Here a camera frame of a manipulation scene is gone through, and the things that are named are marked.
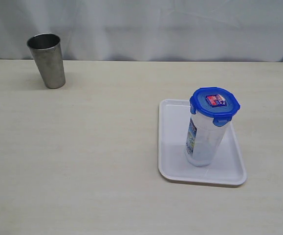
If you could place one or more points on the stainless steel cup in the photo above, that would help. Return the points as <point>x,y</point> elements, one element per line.
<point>47,54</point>

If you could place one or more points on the clear plastic tall container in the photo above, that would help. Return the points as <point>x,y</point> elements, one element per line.
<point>203,139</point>

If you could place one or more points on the blue clip-lock lid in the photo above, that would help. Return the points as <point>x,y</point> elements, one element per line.
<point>216,103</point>

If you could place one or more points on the white backdrop curtain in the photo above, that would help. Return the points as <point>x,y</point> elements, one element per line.
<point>147,30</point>

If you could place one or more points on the white rectangular tray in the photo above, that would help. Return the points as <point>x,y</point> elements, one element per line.
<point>226,169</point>

